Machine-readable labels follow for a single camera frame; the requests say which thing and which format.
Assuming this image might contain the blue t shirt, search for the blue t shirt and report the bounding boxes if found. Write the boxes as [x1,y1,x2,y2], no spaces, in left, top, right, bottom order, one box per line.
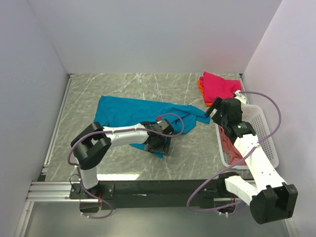
[94,96,210,150]

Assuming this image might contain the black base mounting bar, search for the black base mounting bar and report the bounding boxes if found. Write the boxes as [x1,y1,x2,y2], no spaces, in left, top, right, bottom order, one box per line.
[69,180,246,210]

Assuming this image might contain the salmon pink t shirt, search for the salmon pink t shirt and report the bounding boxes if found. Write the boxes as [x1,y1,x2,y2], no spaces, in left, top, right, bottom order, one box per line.
[218,126,242,165]

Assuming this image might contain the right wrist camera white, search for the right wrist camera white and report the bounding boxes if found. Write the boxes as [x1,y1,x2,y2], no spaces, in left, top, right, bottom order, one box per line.
[234,90,247,104]

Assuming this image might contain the magenta folded t shirt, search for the magenta folded t shirt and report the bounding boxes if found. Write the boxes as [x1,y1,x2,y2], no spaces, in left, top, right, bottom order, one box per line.
[199,72,241,99]

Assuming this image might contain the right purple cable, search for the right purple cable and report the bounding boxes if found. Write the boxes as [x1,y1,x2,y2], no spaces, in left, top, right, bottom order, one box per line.
[186,90,282,214]

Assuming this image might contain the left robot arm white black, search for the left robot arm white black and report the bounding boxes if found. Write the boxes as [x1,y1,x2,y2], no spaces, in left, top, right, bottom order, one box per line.
[71,119,174,190]

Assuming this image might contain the white plastic laundry basket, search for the white plastic laundry basket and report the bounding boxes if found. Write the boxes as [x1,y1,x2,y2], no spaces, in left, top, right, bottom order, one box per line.
[215,104,279,168]

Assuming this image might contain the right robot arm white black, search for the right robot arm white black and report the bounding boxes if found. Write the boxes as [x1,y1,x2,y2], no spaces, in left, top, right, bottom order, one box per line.
[205,97,298,224]

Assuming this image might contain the orange folded t shirt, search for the orange folded t shirt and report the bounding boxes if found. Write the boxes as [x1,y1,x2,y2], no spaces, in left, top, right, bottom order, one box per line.
[197,79,214,107]

